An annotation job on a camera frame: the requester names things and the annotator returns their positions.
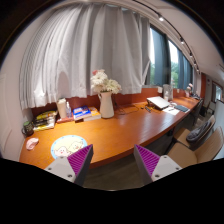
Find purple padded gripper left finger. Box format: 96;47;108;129
45;144;93;186

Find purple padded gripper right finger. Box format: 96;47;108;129
134;145;181;185

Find pink computer mouse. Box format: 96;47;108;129
26;138;39;150

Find round cartoon mouse pad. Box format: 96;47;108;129
51;135;87;159

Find tan wooden near chair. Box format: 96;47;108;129
168;127;224;168

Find tan chair with grey cushion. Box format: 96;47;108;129
173;116;215;150

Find stack of yellow black books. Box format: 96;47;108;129
33;111;57;131

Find cream book under blue book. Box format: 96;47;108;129
85;107;101;121

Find clear sanitizer bottle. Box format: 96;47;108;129
66;101;72;118

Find dark green mug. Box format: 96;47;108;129
21;121;34;137

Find silver laptop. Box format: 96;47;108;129
147;96;170;110

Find black keyboard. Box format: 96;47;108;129
174;105;190;112

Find white jug vase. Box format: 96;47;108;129
98;92;114;118

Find clear water pitcher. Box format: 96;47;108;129
163;84;173;101

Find white and pink flowers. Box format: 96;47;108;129
91;69;121;94

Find white curtain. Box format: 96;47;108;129
20;3;150;109

